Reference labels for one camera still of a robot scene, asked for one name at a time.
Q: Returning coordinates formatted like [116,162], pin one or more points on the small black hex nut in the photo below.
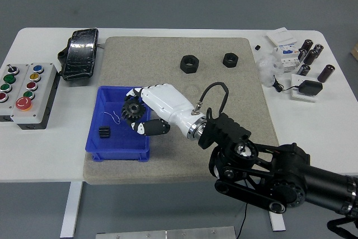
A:
[230,60]

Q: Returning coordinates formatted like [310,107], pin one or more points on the grey box with selector switch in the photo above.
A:
[8,88]

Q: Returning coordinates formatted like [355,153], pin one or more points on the black power adapter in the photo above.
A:
[311,87]

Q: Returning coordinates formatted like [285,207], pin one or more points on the blue plastic bin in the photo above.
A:
[120,145]

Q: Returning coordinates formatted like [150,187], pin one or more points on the clear plastic bag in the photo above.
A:
[267,69]

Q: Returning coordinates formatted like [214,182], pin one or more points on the small black gear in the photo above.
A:
[104,132]

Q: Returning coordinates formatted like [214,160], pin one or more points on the flat white carton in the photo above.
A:
[281,37]

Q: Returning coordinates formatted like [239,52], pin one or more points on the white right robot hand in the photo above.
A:
[165,102]

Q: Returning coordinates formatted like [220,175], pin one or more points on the large black hex nut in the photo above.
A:
[189,64]

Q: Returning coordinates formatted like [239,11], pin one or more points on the white circuit breaker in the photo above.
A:
[286,58]

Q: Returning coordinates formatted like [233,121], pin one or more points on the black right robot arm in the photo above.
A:
[293,174]

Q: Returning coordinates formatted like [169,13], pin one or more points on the large black bevel gear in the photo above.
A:
[134,109]

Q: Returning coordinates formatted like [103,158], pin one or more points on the white table leg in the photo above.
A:
[277,222]
[71,208]

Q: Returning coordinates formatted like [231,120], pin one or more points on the dark brown cylindrical capacitor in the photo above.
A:
[301,55]
[306,45]
[304,70]
[325,73]
[311,57]
[319,48]

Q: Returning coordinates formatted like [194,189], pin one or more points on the brown cardboard box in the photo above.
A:
[355,50]

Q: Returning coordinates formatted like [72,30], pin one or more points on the white square box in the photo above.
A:
[296,80]

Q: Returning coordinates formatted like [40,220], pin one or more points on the black tape-wrapped device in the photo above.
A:
[79,54]

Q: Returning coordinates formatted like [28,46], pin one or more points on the grey-brown mat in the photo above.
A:
[167,155]

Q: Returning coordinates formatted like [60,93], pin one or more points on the grey box with emergency stop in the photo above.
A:
[33,93]

